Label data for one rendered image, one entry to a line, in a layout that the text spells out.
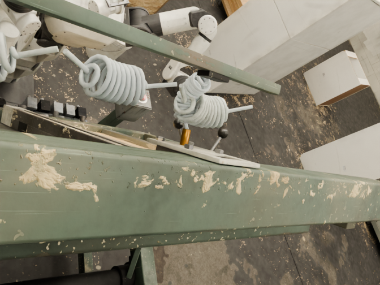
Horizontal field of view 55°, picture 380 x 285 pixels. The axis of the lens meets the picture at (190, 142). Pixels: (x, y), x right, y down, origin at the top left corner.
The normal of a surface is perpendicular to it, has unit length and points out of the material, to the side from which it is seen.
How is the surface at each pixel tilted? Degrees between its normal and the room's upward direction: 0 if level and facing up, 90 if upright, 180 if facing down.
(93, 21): 32
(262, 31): 90
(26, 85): 0
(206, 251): 0
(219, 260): 0
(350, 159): 90
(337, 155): 90
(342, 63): 90
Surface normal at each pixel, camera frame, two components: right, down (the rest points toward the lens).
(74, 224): 0.65, 0.18
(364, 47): -0.69, 0.07
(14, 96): 0.66, -0.36
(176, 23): 0.07, 0.40
